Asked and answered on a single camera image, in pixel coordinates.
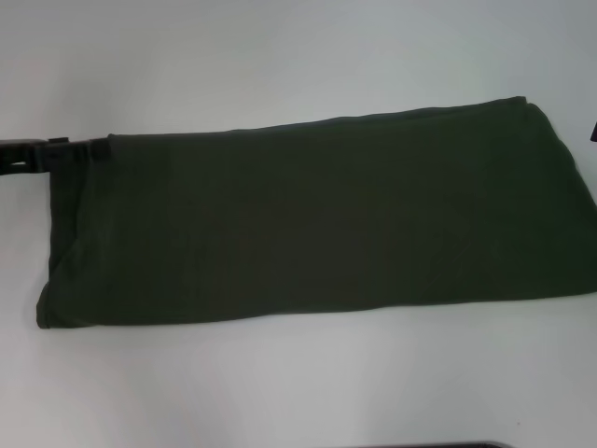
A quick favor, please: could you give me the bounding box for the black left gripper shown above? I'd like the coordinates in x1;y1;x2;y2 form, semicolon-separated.
0;135;113;178

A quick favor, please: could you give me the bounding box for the dark green FREE T-shirt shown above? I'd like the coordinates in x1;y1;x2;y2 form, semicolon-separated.
33;95;597;331

